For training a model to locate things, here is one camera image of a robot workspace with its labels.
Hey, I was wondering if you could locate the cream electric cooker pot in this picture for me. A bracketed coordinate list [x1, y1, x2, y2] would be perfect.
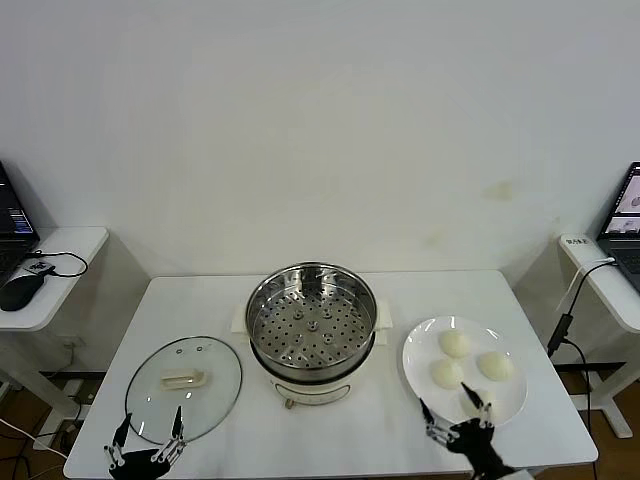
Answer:
[230, 298, 396, 410]

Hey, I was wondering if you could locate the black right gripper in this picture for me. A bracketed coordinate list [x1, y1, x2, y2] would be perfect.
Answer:
[418, 381, 517, 480]

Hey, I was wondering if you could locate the black cable with adapter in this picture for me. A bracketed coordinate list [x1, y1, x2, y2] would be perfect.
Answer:
[546, 260, 616, 416]

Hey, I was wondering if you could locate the white side desk with label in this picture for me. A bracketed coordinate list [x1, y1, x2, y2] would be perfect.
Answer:
[557, 232, 640, 440]

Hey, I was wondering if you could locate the black computer mouse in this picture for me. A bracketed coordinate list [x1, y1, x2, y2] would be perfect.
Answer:
[0, 273, 46, 312]

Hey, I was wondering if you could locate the white round plate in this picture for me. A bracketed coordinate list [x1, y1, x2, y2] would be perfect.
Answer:
[402, 314, 529, 429]

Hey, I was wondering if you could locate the thin black looped cable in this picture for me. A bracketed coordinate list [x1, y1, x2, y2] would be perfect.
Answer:
[24, 248, 89, 279]

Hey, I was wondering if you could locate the white side desk with mouse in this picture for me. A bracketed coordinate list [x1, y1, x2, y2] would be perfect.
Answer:
[0, 225, 110, 431]

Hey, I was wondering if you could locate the white steamed baozi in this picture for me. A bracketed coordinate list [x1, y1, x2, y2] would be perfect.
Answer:
[438, 328, 473, 360]
[459, 387, 496, 419]
[476, 350, 516, 382]
[429, 358, 465, 390]

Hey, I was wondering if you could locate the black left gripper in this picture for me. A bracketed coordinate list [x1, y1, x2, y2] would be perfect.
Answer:
[103, 405, 189, 480]

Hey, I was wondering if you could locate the small black QR-code device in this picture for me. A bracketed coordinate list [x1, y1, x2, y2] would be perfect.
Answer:
[22, 257, 56, 279]

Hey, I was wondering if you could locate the stainless steel steamer basket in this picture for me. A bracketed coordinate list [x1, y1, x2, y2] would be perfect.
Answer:
[244, 260, 379, 382]

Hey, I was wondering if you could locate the black laptop with dark screen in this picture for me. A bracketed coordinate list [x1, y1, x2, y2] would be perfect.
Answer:
[0, 159, 41, 286]

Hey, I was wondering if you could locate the white floor cable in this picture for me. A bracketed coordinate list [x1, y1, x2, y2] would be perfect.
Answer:
[0, 417, 69, 459]

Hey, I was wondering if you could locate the glass lid with cream handle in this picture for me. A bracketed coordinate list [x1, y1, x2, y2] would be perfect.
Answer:
[124, 334, 244, 446]

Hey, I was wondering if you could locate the grey laptop with bright screen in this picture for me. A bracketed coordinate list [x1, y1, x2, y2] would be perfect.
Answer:
[596, 160, 640, 289]

